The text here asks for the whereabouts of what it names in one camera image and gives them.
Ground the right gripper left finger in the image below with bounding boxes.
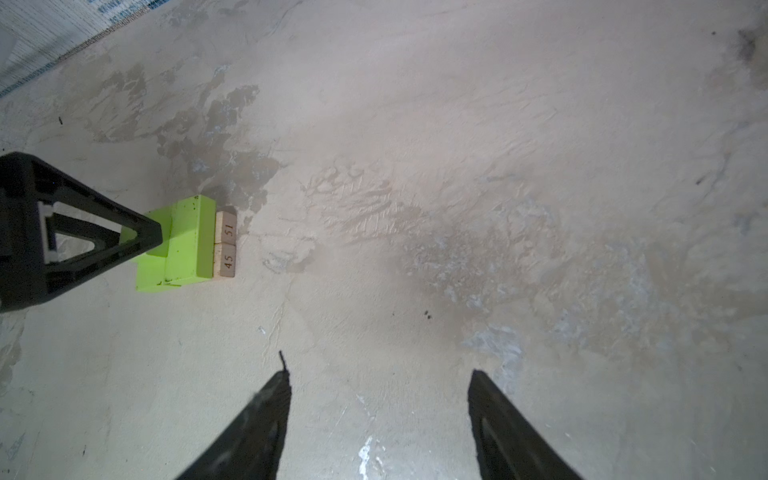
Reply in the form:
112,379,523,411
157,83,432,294
178,370,292,480

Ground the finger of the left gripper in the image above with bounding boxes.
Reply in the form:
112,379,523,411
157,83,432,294
1,152,163,312

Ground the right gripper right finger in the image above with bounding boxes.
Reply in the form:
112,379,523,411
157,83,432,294
468,370,580,480

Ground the long green block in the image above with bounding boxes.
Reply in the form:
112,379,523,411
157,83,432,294
164,195,216,287
131,205,179,293

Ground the natural wood block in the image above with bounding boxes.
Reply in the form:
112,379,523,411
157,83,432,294
213,243,237,279
214,210,238,245

